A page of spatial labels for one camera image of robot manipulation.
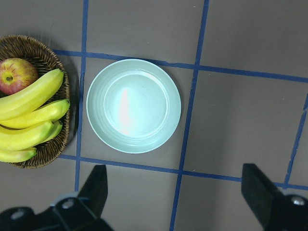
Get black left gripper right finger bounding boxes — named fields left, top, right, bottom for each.
left=241, top=163, right=284, bottom=229

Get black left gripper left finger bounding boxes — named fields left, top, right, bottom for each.
left=77, top=165, right=107, bottom=218

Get light green round plate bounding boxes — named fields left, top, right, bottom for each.
left=86, top=59, right=181, bottom=154

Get yellow banana bunch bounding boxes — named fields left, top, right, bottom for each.
left=0, top=69, right=70, bottom=163

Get red yellow apple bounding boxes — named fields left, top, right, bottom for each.
left=0, top=58, right=39, bottom=95

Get brown wicker basket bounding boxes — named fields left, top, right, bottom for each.
left=0, top=35, right=70, bottom=169

